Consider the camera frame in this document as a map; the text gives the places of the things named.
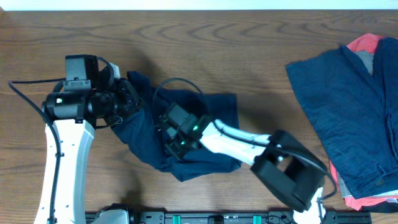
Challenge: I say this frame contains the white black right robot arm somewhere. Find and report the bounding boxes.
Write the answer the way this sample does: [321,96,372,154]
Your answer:
[159,114,334,223]

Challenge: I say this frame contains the red garment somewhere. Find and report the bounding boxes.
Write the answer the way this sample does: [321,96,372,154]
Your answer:
[329,33,397,213]

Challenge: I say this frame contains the navy blue shorts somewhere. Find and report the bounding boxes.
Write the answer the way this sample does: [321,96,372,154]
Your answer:
[111,71,242,182]

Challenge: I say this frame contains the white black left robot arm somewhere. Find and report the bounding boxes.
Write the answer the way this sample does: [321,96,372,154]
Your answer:
[34,78,140,224]

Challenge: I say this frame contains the grey garment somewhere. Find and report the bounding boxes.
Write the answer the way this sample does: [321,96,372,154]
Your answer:
[329,51,397,198]

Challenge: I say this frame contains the navy blue clothes pile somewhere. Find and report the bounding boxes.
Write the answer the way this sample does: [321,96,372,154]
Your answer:
[285,37,397,199]

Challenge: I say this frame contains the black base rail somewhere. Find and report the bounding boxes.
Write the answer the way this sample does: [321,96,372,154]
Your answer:
[85,203,373,224]

